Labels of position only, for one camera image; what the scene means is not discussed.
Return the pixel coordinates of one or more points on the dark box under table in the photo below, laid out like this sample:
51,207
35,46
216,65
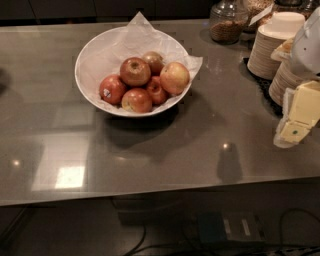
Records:
230,228

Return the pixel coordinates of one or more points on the rear stack of paper plates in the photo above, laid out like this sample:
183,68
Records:
266,41

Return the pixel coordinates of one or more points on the white paper liner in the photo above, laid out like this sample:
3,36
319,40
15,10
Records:
140,36

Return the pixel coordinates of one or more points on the glass jar with grains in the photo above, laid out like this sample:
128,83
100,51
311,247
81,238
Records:
227,20

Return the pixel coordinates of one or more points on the white bowl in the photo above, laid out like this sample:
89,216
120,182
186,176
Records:
87,66

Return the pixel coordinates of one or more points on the stack of paper plates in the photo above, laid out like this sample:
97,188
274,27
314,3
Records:
266,41
283,79

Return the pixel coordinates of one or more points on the front stack of paper plates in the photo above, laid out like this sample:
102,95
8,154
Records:
283,79

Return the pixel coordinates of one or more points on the top centre red apple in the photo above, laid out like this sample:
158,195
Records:
134,72

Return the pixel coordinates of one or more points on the middle small red apple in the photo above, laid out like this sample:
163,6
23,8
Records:
155,90

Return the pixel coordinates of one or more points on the front red apple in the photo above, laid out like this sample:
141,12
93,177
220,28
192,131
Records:
137,100

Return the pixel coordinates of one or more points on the left red apple with sticker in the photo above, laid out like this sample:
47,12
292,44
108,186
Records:
112,89

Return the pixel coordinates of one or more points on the black tray mat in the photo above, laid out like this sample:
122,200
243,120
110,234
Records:
263,86

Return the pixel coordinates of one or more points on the right yellow-red apple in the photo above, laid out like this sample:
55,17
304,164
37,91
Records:
174,78

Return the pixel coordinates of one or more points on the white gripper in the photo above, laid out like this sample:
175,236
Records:
306,53

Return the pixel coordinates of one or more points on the back red-green apple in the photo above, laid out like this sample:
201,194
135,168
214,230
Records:
154,60

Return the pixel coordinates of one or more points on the white label card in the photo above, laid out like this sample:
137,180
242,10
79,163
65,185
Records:
261,15

